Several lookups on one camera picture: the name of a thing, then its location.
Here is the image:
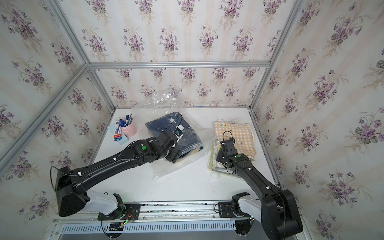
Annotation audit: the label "white patterned blanket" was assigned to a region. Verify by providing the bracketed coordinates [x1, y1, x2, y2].
[208, 140, 236, 179]

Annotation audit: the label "orange checkered blanket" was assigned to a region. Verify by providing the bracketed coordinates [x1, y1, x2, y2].
[214, 121, 257, 157]

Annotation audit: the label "clear plastic vacuum bag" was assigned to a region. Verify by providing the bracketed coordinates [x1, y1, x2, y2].
[132, 90, 216, 180]

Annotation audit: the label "light green blanket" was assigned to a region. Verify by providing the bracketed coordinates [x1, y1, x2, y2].
[208, 144, 220, 180]

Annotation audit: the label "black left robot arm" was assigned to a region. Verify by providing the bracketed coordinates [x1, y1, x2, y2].
[51, 129, 183, 219]

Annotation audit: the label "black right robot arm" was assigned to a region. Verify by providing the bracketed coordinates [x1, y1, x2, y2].
[217, 138, 304, 240]

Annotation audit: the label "navy blue star blanket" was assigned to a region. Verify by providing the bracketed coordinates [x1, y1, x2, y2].
[145, 112, 204, 159]

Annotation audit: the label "pink pen cup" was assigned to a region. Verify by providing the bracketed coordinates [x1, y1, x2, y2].
[119, 121, 137, 138]

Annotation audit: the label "blue pens in cup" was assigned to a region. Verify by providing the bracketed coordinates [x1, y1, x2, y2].
[118, 112, 132, 127]

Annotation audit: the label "light blue box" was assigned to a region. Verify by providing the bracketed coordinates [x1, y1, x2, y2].
[107, 118, 128, 145]

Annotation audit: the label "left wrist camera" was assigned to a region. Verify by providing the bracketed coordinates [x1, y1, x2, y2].
[174, 128, 183, 139]

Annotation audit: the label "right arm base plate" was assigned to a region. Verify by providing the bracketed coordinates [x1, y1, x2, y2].
[215, 202, 250, 218]

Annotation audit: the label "aluminium mounting rail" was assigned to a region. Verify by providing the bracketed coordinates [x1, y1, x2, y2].
[53, 196, 240, 224]

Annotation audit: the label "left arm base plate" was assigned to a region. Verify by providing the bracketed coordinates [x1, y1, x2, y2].
[98, 204, 141, 221]

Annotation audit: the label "aluminium frame crossbar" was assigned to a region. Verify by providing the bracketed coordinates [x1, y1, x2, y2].
[88, 61, 270, 70]

